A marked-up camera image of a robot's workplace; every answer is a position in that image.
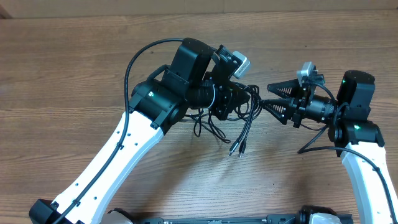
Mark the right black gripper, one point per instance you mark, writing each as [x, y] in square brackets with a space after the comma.
[286, 104]

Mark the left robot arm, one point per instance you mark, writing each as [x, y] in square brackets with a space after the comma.
[199, 77]

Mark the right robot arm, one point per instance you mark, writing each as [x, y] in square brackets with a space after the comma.
[357, 140]

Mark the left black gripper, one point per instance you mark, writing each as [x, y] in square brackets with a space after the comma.
[230, 98]

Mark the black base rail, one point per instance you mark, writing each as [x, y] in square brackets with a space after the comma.
[307, 214]

